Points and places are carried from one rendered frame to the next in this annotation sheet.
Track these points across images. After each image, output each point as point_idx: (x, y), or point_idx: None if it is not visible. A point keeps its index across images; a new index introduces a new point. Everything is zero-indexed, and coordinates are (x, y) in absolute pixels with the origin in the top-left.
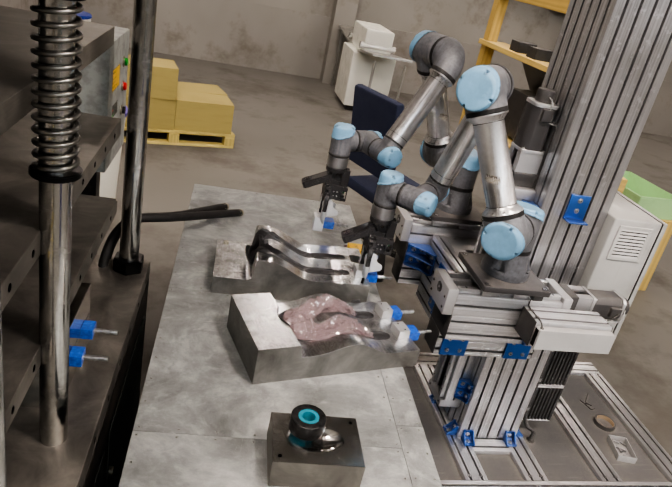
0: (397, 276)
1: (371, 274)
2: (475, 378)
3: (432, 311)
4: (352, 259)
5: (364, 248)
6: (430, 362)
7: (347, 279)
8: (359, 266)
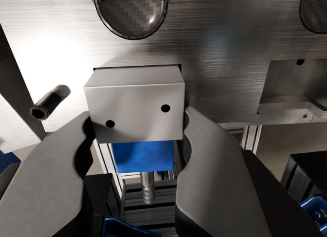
0: (301, 161)
1: (118, 152)
2: (159, 178)
3: (99, 226)
4: (321, 74)
5: (200, 230)
6: (246, 131)
7: (45, 16)
8: (145, 107)
